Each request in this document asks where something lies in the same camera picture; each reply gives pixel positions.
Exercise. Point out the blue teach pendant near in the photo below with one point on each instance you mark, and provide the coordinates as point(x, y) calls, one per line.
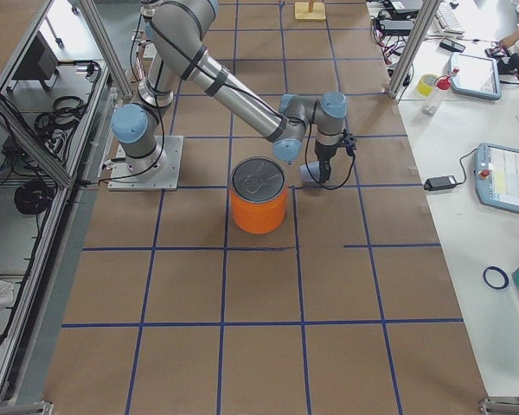
point(496, 174)

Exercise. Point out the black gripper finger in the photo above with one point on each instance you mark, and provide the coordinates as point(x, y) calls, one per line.
point(324, 171)

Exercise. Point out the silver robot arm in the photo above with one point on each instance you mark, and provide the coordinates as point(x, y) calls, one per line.
point(141, 37)
point(177, 30)

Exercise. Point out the aluminium frame post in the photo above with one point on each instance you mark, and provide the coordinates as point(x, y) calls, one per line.
point(417, 35)

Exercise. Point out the red-capped squeeze bottle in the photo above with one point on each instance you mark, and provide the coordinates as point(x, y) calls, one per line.
point(440, 89)

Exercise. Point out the blue teach pendant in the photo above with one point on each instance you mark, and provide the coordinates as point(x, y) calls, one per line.
point(477, 76)
point(496, 174)

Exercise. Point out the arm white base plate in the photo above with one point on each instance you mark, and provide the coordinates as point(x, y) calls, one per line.
point(158, 171)

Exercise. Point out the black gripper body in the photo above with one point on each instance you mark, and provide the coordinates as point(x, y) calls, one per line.
point(323, 154)

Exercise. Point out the wooden cup tree stand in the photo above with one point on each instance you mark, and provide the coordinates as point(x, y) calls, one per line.
point(309, 10)

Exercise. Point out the orange can-shaped container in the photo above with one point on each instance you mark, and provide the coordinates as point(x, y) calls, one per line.
point(258, 195)

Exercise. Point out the yellow tape roll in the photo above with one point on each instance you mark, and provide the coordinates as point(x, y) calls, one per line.
point(426, 84)

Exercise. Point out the translucent white plastic cup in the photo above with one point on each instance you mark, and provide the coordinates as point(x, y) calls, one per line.
point(310, 172)

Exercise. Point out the blue teach pendant far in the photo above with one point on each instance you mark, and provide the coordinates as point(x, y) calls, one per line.
point(477, 76)

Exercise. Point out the black power adapter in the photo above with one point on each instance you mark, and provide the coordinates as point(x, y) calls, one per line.
point(440, 183)

